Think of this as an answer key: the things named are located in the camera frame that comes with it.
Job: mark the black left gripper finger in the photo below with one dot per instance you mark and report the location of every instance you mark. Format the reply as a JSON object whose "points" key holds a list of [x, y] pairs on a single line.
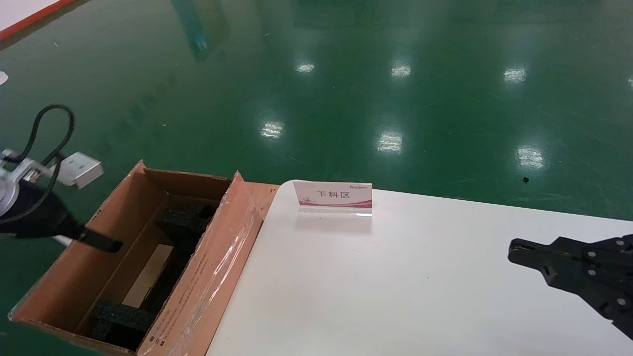
{"points": [[101, 241]]}

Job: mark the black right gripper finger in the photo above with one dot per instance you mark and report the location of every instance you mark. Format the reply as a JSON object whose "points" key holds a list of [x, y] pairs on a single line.
{"points": [[583, 272]]}

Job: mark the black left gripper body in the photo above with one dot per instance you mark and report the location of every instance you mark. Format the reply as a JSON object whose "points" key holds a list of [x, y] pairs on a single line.
{"points": [[39, 217]]}

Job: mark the small cardboard box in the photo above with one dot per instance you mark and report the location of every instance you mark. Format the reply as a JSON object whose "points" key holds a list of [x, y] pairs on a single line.
{"points": [[151, 274]]}

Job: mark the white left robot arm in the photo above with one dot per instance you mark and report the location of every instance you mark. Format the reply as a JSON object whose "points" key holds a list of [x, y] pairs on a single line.
{"points": [[7, 195]]}

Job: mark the large open cardboard box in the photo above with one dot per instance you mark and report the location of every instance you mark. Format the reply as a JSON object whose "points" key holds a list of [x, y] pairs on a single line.
{"points": [[217, 257]]}

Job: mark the white pipe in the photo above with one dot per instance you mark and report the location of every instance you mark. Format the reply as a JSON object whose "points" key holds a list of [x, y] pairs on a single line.
{"points": [[63, 241]]}

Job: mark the acrylic sign with red print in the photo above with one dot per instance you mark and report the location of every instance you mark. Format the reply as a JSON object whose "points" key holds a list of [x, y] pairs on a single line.
{"points": [[336, 195]]}

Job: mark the grey camera mounting bracket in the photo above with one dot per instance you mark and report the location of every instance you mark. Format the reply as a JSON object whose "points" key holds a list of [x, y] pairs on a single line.
{"points": [[24, 168]]}

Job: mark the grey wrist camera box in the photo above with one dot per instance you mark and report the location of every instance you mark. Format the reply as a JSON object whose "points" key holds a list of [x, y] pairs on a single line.
{"points": [[81, 169]]}

